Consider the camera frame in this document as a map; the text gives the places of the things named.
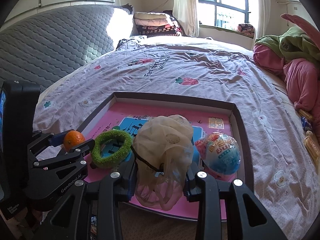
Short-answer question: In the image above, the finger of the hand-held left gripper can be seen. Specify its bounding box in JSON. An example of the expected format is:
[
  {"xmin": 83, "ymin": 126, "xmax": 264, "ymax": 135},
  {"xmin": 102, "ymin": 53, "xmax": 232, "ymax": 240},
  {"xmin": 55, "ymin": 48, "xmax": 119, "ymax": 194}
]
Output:
[
  {"xmin": 32, "ymin": 139, "xmax": 95, "ymax": 173},
  {"xmin": 27, "ymin": 130, "xmax": 68, "ymax": 156}
]

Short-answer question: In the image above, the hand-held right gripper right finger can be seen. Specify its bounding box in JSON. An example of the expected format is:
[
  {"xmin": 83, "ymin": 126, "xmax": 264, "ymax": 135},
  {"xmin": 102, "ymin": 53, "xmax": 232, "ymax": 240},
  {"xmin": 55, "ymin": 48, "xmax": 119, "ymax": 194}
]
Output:
[{"xmin": 182, "ymin": 162, "xmax": 287, "ymax": 240}]

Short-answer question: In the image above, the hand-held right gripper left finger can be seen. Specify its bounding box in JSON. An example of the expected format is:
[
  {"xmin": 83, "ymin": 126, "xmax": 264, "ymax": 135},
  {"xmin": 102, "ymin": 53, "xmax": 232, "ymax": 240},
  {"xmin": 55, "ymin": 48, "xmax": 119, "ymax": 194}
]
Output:
[{"xmin": 41, "ymin": 155, "xmax": 138, "ymax": 240}]

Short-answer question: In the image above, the mandarin orange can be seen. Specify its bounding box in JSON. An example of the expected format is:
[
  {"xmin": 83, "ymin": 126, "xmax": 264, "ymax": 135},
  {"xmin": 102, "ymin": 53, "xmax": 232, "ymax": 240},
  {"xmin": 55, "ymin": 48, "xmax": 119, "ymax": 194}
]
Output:
[{"xmin": 63, "ymin": 130, "xmax": 86, "ymax": 152}]

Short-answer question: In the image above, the green fuzzy ring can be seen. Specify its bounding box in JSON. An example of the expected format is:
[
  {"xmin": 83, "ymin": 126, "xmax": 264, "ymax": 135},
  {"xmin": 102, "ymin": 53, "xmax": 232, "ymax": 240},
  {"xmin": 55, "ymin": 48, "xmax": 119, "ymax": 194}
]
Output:
[{"xmin": 90, "ymin": 129, "xmax": 133, "ymax": 168}]

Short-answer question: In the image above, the blue toy egg packet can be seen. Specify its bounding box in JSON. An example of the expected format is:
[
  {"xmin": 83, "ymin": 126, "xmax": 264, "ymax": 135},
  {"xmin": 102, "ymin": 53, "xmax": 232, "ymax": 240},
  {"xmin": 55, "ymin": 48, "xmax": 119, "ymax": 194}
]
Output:
[{"xmin": 195, "ymin": 130, "xmax": 241, "ymax": 175}]

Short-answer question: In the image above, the translucent beige shower cap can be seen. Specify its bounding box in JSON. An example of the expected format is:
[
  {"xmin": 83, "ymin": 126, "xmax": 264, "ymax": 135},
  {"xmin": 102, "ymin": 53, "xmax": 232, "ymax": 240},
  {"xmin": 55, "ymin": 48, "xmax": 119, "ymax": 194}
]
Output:
[{"xmin": 132, "ymin": 114, "xmax": 194, "ymax": 210}]

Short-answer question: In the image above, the grey quilted headboard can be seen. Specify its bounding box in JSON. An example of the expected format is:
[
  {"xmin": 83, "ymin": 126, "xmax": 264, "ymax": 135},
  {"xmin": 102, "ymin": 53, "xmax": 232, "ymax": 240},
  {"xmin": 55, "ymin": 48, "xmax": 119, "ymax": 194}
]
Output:
[{"xmin": 0, "ymin": 5, "xmax": 134, "ymax": 93}]

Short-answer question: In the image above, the dark patterned cloth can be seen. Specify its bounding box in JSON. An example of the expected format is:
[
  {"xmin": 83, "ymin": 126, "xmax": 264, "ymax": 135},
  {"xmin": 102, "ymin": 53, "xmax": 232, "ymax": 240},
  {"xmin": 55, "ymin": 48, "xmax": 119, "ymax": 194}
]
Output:
[{"xmin": 117, "ymin": 35, "xmax": 148, "ymax": 49}]

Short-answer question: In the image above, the yellow snack packet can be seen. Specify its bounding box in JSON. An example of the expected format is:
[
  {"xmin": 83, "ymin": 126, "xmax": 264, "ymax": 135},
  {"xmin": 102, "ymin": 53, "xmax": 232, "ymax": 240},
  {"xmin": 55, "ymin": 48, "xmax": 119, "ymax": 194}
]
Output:
[
  {"xmin": 299, "ymin": 109, "xmax": 313, "ymax": 121},
  {"xmin": 304, "ymin": 130, "xmax": 320, "ymax": 155}
]

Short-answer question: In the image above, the small blue snack packet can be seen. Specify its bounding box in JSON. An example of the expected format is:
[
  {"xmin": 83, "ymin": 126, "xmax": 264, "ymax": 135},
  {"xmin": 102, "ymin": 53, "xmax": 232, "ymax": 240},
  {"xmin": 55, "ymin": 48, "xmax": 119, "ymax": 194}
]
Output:
[{"xmin": 301, "ymin": 117, "xmax": 313, "ymax": 131}]

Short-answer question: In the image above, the stack of folded blankets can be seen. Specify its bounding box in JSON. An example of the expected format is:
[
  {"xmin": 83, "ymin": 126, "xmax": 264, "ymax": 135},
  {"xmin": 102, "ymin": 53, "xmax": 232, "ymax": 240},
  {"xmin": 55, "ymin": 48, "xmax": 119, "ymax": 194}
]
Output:
[{"xmin": 133, "ymin": 12, "xmax": 183, "ymax": 37}]

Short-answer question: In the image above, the pink quilt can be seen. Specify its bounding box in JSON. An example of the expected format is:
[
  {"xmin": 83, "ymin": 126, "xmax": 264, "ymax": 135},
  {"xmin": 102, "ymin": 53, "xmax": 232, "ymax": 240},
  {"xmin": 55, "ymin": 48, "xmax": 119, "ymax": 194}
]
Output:
[{"xmin": 252, "ymin": 44, "xmax": 320, "ymax": 120}]

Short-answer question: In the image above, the folded patterned cloth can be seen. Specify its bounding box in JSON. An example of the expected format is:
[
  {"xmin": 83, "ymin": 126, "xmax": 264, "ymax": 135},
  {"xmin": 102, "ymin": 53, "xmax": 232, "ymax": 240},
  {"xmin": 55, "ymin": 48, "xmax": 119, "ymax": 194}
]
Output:
[{"xmin": 237, "ymin": 23, "xmax": 255, "ymax": 36}]

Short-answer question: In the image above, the cream curtain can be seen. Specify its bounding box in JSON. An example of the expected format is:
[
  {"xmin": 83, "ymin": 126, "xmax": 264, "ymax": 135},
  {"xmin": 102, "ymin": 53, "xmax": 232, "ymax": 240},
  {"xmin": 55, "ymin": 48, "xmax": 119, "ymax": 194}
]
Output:
[
  {"xmin": 172, "ymin": 0, "xmax": 200, "ymax": 38},
  {"xmin": 250, "ymin": 0, "xmax": 270, "ymax": 40}
]

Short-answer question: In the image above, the green garment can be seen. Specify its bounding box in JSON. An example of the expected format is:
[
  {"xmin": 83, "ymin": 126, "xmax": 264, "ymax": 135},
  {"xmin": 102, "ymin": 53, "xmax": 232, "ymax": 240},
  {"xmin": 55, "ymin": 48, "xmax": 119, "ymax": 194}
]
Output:
[{"xmin": 255, "ymin": 26, "xmax": 320, "ymax": 67}]

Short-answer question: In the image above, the dark framed window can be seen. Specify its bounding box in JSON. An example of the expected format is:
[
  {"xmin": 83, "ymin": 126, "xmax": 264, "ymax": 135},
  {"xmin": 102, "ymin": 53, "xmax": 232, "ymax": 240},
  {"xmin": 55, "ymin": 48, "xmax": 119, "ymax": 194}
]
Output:
[{"xmin": 197, "ymin": 0, "xmax": 255, "ymax": 32}]

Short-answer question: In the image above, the pink quilted cushion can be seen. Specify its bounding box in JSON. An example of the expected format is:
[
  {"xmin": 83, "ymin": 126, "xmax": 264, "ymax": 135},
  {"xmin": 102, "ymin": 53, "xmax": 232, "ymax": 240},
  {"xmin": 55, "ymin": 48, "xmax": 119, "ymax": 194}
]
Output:
[{"xmin": 281, "ymin": 14, "xmax": 320, "ymax": 43}]

